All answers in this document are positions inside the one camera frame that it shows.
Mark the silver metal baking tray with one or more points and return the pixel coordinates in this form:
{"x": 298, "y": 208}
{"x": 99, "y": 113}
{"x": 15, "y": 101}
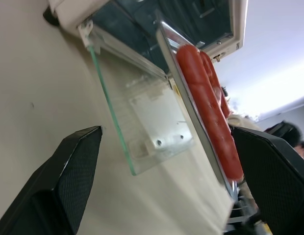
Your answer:
{"x": 184, "y": 88}

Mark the black oven foot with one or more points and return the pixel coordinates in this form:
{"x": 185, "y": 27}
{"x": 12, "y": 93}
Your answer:
{"x": 51, "y": 17}

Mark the long red sausage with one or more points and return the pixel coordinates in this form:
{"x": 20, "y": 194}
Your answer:
{"x": 212, "y": 71}
{"x": 208, "y": 105}

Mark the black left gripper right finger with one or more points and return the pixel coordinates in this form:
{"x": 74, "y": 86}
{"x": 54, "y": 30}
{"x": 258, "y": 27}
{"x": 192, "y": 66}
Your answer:
{"x": 272, "y": 176}

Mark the cream toaster oven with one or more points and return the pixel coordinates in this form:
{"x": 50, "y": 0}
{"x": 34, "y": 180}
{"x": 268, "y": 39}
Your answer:
{"x": 166, "y": 22}

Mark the glass oven door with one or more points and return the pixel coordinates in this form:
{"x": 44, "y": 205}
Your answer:
{"x": 132, "y": 117}

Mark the person with black hair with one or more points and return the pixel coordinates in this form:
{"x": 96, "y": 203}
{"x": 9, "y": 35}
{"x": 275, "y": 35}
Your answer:
{"x": 293, "y": 137}

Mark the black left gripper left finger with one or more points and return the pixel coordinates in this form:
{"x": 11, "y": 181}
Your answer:
{"x": 56, "y": 181}

